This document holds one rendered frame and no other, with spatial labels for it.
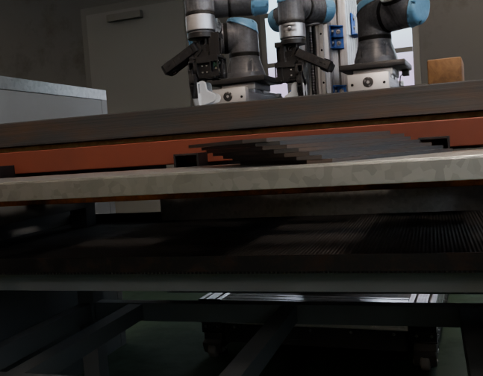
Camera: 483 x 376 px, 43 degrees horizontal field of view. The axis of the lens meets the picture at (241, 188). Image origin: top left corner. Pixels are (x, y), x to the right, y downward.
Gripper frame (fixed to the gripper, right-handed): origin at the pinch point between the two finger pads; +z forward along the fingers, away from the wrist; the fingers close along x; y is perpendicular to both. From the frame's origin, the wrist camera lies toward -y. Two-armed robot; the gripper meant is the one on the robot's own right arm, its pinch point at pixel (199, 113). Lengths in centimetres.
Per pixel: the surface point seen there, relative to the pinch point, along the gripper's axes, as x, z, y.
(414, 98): -37, 3, 54
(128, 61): 358, -77, -202
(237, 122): -36.9, 4.9, 21.7
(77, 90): 54, -16, -68
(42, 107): 32, -9, -69
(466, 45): 343, -56, 85
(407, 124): -37, 8, 53
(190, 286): -35, 37, 9
